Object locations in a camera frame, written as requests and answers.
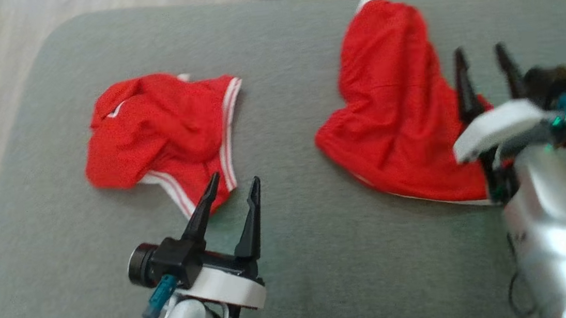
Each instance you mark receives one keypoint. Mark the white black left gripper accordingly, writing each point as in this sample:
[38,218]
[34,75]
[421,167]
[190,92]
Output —
[233,288]

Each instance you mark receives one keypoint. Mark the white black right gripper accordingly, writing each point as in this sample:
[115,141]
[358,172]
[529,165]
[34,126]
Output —
[498,125]

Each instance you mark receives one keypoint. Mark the red shorts with white band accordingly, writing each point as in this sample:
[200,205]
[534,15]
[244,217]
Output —
[393,117]

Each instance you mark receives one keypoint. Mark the red white basketball jersey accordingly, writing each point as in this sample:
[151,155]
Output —
[155,129]

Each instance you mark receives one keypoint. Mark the large grey sofa chaise cushion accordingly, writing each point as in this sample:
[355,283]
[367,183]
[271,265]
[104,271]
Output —
[295,230]

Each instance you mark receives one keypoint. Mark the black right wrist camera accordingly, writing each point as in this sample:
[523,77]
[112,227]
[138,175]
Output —
[551,84]

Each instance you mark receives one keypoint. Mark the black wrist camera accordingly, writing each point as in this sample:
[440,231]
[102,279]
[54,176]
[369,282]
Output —
[551,84]
[178,260]

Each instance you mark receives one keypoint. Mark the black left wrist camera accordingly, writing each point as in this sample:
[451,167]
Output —
[178,260]

